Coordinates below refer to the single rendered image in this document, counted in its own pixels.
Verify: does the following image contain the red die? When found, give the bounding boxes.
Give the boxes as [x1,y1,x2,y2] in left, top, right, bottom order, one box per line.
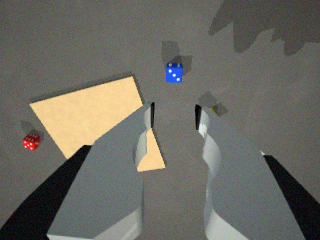
[23,133,40,150]

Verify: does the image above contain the blue die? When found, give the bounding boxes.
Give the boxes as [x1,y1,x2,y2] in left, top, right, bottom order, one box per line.
[166,63,183,83]

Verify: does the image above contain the tan flat mat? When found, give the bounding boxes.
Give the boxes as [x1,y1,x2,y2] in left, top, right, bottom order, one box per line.
[30,76,166,171]

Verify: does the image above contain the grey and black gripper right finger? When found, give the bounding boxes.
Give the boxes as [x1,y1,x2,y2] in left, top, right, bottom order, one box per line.
[195,104,320,240]

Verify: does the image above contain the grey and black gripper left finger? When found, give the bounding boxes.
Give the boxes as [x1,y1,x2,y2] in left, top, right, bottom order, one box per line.
[0,101,155,240]

